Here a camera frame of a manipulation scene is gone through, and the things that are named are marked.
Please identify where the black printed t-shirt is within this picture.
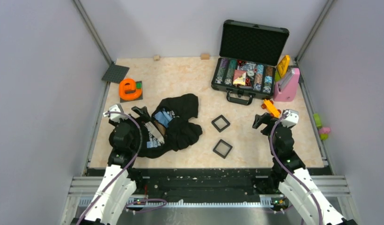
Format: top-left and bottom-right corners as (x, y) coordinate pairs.
(136, 93), (203, 158)

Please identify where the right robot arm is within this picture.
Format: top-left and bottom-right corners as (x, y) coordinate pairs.
(252, 110), (356, 225)

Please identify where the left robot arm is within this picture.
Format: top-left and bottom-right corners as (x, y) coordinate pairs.
(71, 104), (151, 225)

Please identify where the yellow toy car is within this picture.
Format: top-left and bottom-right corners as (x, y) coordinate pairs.
(261, 99), (282, 118)

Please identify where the orange tape dispenser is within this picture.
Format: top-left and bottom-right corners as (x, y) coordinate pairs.
(118, 78), (143, 101)

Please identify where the pink box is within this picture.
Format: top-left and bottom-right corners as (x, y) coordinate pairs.
(273, 67), (300, 102)

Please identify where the dark grey lego baseplate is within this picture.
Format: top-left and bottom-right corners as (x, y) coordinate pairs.
(101, 63), (130, 84)

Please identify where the yellow toy piece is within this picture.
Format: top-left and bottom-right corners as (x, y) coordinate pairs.
(275, 55), (290, 82)

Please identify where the green and pink toy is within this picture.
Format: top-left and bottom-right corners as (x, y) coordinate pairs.
(313, 113), (331, 141)

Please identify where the black poker chip case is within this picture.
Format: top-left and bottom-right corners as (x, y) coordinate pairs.
(211, 20), (289, 105)

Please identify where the small wooden block right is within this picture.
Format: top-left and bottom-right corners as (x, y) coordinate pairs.
(200, 53), (210, 60)

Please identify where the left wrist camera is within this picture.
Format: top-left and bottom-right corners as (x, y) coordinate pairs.
(103, 104), (125, 122)

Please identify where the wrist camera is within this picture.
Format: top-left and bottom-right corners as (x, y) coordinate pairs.
(103, 104), (125, 122)
(281, 109), (299, 128)

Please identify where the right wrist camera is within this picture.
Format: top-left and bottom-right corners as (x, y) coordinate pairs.
(281, 109), (299, 128)

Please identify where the upper black square frame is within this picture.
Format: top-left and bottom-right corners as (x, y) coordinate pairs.
(211, 115), (230, 133)

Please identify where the black square frame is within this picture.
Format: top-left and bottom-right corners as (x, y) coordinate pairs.
(213, 139), (233, 159)
(211, 115), (230, 133)

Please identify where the lower black square frame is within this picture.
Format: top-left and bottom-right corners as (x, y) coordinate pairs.
(213, 139), (233, 159)

